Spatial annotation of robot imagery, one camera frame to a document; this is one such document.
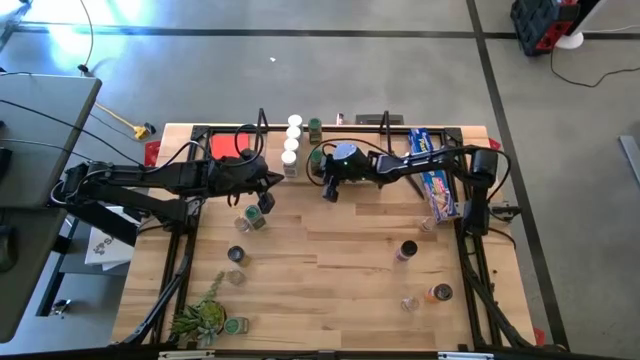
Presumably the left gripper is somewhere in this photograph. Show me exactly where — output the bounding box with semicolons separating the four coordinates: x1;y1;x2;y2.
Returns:
202;148;285;215

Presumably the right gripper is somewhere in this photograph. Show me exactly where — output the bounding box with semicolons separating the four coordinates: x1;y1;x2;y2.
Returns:
319;142;374;204

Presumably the black-lid olive-label spice jar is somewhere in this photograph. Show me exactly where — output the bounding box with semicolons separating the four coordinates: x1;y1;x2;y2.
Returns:
227;244;249;265

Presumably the black-lid purple-label spice jar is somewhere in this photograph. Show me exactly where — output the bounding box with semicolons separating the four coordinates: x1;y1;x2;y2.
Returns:
394;239;419;264

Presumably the black-lid orange spice jar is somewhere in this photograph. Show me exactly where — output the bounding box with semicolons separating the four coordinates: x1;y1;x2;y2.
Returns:
423;282;454;305

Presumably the black metal wooden shelf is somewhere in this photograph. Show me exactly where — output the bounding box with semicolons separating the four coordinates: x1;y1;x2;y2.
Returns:
252;107;426;201

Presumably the red paper sheet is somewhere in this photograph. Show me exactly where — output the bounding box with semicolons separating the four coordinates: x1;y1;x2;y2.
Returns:
209;133;251;162

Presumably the blue plastic wrap box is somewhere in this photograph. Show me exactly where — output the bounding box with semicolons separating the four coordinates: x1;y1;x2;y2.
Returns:
407;128;459;225

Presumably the potted succulent plant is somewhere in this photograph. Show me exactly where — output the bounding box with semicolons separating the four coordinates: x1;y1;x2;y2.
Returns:
169;271;229;349

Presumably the black diagonal support beam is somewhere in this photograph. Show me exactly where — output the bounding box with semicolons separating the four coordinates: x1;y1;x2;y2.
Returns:
64;199;144;247

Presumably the white box beside table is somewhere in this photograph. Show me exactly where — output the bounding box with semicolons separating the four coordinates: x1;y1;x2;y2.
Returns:
83;204;141;271

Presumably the dark blue red tool case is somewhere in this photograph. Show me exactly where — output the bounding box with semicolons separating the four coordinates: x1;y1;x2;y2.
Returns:
509;0;581;57

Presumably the white round stand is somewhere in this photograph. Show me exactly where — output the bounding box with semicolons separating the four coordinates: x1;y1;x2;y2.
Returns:
554;0;609;51

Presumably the grey metal bar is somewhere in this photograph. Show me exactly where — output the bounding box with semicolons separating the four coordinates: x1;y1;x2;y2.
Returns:
618;134;640;189

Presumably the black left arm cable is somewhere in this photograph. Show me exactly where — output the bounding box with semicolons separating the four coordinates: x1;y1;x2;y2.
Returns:
233;123;271;169

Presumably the black aluminium rig frame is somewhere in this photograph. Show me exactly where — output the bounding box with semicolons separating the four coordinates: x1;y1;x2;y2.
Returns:
117;123;571;351

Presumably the silver metal bracket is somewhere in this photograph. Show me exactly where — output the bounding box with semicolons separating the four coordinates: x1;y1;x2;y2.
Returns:
158;349;216;360
437;351;496;360

